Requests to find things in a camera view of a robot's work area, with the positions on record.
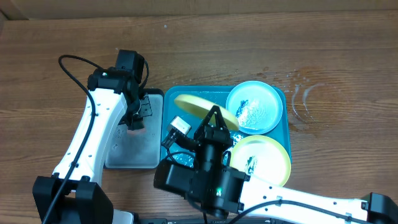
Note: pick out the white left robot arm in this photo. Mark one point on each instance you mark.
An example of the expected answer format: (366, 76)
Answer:
(73, 193)

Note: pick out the black tray with soapy water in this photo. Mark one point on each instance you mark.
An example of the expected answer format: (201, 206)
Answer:
(139, 149)

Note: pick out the yellow plate with blue stain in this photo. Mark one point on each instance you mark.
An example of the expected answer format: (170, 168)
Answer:
(199, 107)

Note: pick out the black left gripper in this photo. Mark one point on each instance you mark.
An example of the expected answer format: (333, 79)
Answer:
(130, 121)

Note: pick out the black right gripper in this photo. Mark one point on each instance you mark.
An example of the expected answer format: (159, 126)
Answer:
(213, 133)

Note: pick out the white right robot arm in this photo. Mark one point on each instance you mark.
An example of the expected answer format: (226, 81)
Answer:
(216, 189)

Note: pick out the pink and green sponge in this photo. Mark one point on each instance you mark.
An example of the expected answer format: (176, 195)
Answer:
(136, 127)

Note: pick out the teal plastic tray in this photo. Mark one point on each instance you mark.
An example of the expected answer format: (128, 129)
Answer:
(182, 150)

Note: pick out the light blue plate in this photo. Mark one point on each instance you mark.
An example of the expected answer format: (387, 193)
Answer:
(256, 105)

